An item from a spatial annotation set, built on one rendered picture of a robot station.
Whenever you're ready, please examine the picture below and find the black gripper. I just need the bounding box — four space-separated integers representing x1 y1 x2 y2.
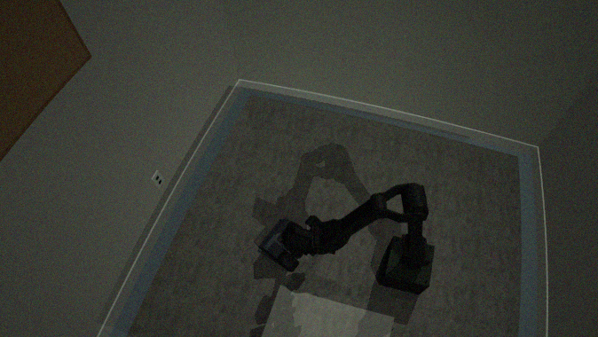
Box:
277 216 322 271

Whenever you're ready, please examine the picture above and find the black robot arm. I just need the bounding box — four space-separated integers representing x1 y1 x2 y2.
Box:
281 183 430 271

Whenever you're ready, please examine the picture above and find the dark grey sloped panel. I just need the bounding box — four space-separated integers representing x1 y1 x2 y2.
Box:
258 219 289 267

